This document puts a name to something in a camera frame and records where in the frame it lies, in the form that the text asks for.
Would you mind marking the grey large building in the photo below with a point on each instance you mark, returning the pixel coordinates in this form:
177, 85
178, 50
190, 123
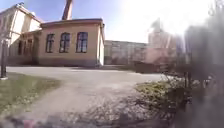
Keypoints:
123, 51

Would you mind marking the yellow building with chimney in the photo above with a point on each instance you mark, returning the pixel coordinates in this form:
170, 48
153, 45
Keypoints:
71, 28

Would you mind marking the pale tall building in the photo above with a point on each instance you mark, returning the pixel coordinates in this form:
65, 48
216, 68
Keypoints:
16, 23

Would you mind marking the pole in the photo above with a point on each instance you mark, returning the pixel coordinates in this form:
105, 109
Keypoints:
4, 60

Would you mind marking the pale gravel path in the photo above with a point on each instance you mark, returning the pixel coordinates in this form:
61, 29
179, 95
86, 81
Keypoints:
83, 86

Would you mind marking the pink building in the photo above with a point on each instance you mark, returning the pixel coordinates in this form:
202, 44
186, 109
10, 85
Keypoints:
160, 46

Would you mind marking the grass patch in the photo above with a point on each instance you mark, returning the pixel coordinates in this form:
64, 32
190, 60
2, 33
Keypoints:
20, 90

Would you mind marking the low bush on grass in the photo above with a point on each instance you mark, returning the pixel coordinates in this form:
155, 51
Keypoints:
163, 93

